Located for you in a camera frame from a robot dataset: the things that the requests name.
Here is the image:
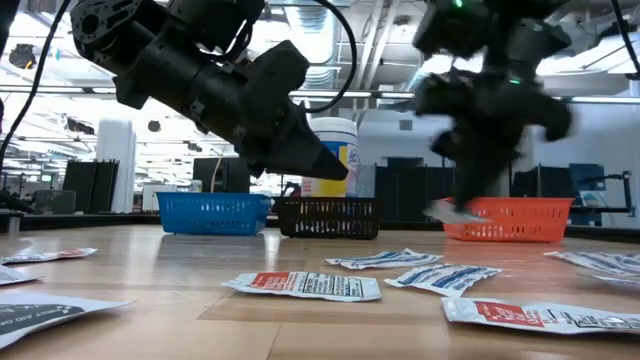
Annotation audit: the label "white pillar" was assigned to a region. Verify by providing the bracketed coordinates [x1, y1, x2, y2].
[95, 115, 137, 215]

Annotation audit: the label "ceiling light strip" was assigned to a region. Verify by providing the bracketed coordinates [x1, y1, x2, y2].
[0, 84, 640, 105]

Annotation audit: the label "black screen panel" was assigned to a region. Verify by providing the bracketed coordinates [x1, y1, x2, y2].
[192, 156, 252, 194]

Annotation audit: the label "white box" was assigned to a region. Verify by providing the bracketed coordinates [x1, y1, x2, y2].
[141, 182, 194, 213]

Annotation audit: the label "black hanging cable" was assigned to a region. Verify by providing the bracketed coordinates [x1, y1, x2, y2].
[0, 0, 71, 166]

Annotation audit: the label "black ceiling device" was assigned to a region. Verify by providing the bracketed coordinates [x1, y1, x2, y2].
[8, 43, 39, 70]

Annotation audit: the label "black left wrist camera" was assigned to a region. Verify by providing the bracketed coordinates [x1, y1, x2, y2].
[248, 39, 312, 121]

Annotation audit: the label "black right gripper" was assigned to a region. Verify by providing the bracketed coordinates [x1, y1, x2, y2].
[417, 69, 571, 211]

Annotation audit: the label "orange plastic basket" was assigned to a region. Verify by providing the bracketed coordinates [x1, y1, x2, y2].
[437, 196, 576, 244]

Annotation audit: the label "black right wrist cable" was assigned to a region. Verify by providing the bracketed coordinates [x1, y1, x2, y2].
[609, 0, 640, 79]

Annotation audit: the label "disinfecting wipes canister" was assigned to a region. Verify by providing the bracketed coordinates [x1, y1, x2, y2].
[300, 116, 360, 199]

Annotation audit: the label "silver ceiling air duct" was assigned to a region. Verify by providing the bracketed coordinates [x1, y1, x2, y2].
[283, 0, 347, 91]

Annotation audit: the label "black room partition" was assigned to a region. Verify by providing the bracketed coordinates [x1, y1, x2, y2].
[374, 157, 456, 224]

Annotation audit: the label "grey-print white packet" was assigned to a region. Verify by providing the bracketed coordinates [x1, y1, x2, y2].
[0, 263, 42, 287]

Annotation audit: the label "black cabinets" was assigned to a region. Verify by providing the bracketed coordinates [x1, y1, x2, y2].
[62, 159, 120, 215]

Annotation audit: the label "black plastic basket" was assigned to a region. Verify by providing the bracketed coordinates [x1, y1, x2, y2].
[273, 196, 382, 240]

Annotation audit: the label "grey crate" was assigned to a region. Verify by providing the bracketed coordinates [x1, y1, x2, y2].
[32, 189, 77, 216]

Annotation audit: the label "red-label white packet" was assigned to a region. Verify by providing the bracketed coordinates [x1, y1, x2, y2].
[441, 297, 640, 336]
[220, 270, 383, 303]
[0, 246, 100, 265]

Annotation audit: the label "black-print first aid packet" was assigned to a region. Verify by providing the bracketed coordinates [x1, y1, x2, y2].
[423, 198, 489, 225]
[0, 292, 134, 351]

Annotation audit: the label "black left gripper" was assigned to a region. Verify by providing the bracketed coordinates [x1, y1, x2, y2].
[189, 59, 350, 182]

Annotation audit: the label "blue plastic basket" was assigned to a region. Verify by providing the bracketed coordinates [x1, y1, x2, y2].
[156, 191, 272, 237]

